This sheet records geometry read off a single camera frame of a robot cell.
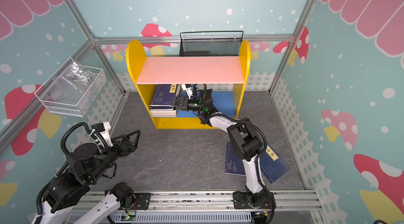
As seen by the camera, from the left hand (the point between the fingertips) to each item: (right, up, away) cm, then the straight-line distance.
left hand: (134, 137), depth 64 cm
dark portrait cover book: (+5, +9, +22) cm, 25 cm away
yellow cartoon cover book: (+5, +8, +24) cm, 25 cm away
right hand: (+11, +14, +14) cm, 23 cm away
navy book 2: (+64, -19, +20) cm, 70 cm away
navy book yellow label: (+5, +12, +21) cm, 25 cm away
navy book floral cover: (+7, +20, +18) cm, 28 cm away
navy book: (+44, -18, +21) cm, 52 cm away
